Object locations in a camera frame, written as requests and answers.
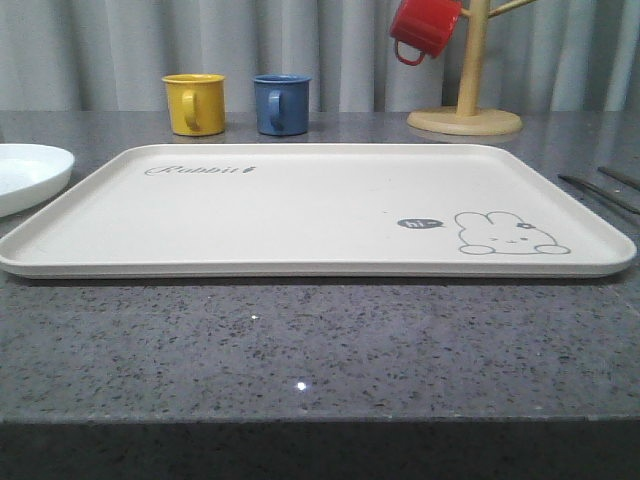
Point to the white round plate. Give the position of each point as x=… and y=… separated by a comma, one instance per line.
x=31, y=174

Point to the grey curtain backdrop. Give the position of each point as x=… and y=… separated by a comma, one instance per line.
x=112, y=55

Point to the yellow enamel mug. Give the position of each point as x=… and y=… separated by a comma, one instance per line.
x=196, y=103

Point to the cream rabbit serving tray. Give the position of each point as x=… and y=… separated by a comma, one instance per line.
x=315, y=209

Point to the wooden mug tree stand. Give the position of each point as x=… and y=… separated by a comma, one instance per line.
x=466, y=118

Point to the silver metal fork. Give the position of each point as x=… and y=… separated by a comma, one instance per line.
x=585, y=185

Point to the red enamel mug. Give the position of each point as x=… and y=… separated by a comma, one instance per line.
x=425, y=25

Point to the blue enamel mug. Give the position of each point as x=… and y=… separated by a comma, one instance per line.
x=282, y=104

